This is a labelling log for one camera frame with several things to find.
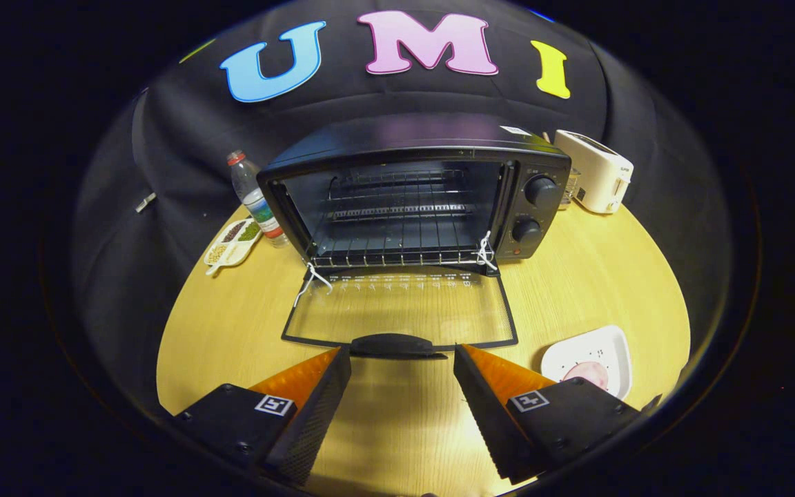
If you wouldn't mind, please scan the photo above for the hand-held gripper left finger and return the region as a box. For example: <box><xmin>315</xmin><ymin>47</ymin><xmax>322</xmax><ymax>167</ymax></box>
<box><xmin>175</xmin><ymin>347</ymin><xmax>352</xmax><ymax>486</ymax></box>

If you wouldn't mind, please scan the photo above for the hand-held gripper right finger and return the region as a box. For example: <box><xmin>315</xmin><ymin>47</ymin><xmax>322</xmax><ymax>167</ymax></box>
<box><xmin>453</xmin><ymin>344</ymin><xmax>662</xmax><ymax>484</ymax></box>

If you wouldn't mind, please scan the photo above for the pink ham slice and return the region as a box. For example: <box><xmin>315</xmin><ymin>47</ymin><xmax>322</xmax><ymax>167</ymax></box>
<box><xmin>562</xmin><ymin>361</ymin><xmax>609</xmax><ymax>391</ymax></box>

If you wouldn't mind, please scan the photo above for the white square plate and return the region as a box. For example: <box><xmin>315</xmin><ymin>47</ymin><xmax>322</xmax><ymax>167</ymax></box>
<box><xmin>541</xmin><ymin>325</ymin><xmax>632</xmax><ymax>400</ymax></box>

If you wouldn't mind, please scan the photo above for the black toaster oven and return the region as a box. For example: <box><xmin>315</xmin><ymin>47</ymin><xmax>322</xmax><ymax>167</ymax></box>
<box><xmin>257</xmin><ymin>114</ymin><xmax>572</xmax><ymax>360</ymax></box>

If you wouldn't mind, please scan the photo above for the white bread toaster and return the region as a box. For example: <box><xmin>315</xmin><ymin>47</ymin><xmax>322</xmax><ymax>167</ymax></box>
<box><xmin>553</xmin><ymin>130</ymin><xmax>635</xmax><ymax>214</ymax></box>

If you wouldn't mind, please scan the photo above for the white divided dish with beans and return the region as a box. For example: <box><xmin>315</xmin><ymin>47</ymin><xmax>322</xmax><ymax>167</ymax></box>
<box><xmin>203</xmin><ymin>217</ymin><xmax>262</xmax><ymax>275</ymax></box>

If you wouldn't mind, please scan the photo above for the clear plastic water bottle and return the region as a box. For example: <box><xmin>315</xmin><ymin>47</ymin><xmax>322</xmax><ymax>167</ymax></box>
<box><xmin>227</xmin><ymin>150</ymin><xmax>289</xmax><ymax>248</ymax></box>

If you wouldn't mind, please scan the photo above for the white string loop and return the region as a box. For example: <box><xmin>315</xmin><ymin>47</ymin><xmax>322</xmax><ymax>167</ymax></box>
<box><xmin>475</xmin><ymin>231</ymin><xmax>499</xmax><ymax>271</ymax></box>
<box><xmin>293</xmin><ymin>262</ymin><xmax>333</xmax><ymax>308</ymax></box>

